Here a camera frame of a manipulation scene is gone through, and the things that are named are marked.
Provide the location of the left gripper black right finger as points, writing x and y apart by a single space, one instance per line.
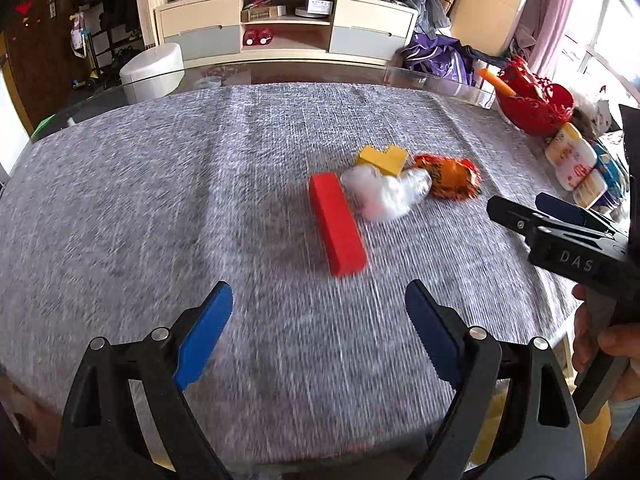
440 330

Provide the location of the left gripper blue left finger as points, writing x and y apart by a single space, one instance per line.
197 332

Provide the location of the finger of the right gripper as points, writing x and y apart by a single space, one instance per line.
572 214
516 217

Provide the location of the orange red snack wrapper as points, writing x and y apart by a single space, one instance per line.
452 178

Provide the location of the red rectangular block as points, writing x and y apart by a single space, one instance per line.
338 228

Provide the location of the yellow toy block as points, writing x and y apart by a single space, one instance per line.
390 162

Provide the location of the clear plastic bag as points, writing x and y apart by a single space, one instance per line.
382 198

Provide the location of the person's right hand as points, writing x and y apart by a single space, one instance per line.
622 340

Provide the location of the blue box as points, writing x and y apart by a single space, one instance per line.
615 175

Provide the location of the purple cloth bag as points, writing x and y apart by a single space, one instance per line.
441 56

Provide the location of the grey woven table cloth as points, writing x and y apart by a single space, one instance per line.
115 225

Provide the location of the large cardboard box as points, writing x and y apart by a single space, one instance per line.
485 25

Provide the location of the purple curtain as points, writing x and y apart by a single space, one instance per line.
539 31

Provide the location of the white round stool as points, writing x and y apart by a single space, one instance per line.
153 73

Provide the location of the beige tv cabinet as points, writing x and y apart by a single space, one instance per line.
355 32

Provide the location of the dark wooden door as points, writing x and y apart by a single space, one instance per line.
39 58

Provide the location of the orange stick handle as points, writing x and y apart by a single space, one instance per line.
500 86

